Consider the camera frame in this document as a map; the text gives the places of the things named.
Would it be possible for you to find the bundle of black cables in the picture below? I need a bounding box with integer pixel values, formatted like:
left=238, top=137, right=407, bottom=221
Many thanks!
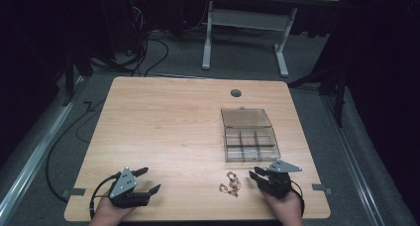
left=95, top=0, right=170, bottom=77

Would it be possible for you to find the metal floor rail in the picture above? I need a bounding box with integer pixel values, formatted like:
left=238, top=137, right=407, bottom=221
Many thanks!
left=321, top=93, right=387, bottom=226
left=0, top=75, right=87, bottom=226

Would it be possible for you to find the person's left hand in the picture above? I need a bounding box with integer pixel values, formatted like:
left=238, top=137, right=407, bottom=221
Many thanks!
left=89, top=195, right=137, bottom=226

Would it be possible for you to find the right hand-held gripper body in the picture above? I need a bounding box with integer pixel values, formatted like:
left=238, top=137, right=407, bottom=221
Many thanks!
left=262, top=160, right=303, bottom=200

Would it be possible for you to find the black floor cable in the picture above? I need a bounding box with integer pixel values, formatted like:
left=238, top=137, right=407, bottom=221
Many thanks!
left=45, top=98, right=107, bottom=204

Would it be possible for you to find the black metal stand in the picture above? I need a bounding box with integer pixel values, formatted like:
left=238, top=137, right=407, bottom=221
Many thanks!
left=60, top=42, right=96, bottom=108
left=286, top=61, right=349, bottom=129

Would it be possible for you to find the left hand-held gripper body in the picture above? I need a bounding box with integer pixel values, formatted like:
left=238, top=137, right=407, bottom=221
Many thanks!
left=108, top=167, right=152, bottom=209

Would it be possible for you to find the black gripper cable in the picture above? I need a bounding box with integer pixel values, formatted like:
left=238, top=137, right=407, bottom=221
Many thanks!
left=289, top=179, right=306, bottom=217
left=88, top=172, right=122, bottom=220

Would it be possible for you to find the grey tape strip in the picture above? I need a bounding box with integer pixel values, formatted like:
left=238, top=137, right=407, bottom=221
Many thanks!
left=61, top=187, right=87, bottom=201
left=311, top=182, right=334, bottom=196

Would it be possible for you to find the white metal frame desk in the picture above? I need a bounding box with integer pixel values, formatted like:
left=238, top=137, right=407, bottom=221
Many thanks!
left=201, top=0, right=342, bottom=78

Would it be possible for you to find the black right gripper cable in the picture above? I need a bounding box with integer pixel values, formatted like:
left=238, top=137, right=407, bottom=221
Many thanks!
left=289, top=179, right=306, bottom=217

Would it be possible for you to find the clear plastic compartment box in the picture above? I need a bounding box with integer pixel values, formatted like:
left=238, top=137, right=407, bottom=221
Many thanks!
left=220, top=107, right=282, bottom=164

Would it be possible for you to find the person's right hand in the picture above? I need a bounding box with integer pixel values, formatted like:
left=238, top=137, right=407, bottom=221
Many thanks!
left=260, top=189, right=303, bottom=226

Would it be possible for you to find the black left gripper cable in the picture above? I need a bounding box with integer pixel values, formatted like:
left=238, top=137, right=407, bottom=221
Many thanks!
left=88, top=172, right=122, bottom=220

